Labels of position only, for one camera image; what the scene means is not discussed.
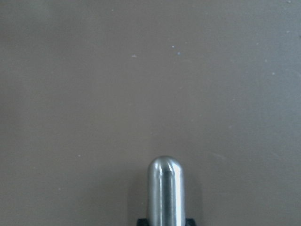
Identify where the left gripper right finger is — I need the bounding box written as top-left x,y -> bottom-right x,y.
185,218 -> 197,226

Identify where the steel muddler with black tip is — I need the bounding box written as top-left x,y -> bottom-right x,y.
147,156 -> 186,226

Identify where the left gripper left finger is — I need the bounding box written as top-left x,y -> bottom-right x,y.
137,218 -> 149,226

